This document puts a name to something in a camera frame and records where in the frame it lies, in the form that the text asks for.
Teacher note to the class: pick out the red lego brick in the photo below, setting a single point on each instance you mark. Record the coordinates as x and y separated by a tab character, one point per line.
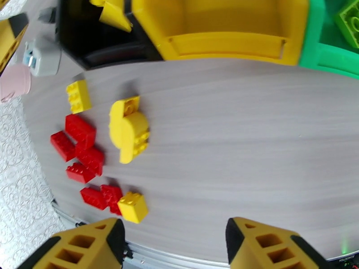
112	195
91	160
80	173
63	146
80	131
94	198

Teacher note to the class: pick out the small yellow lego brick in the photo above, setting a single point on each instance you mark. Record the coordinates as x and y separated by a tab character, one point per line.
80	97

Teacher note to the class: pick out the yellow lego brick stack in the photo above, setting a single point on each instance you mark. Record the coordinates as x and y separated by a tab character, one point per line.
126	131

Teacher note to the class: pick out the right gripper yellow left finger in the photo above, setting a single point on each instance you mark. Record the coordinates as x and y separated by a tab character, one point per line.
84	248

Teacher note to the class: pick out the black plastic container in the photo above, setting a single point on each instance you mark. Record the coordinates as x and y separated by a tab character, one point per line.
92	44

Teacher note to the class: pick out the gray box with blue part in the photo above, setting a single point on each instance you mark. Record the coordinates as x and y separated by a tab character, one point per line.
46	62

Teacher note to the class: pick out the green lego brick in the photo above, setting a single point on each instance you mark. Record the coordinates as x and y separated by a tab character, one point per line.
349	21

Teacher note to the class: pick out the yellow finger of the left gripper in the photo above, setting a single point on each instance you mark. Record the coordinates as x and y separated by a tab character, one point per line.
9	41

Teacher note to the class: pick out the green plastic container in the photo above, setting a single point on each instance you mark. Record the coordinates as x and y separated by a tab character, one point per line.
322	58

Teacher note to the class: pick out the yellow plastic container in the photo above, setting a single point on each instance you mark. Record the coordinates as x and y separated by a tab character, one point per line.
224	46

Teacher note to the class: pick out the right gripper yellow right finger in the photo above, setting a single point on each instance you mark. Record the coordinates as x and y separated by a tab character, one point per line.
266	248

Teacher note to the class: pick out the pink pen cup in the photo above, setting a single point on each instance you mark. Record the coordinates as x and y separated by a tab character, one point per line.
14	82

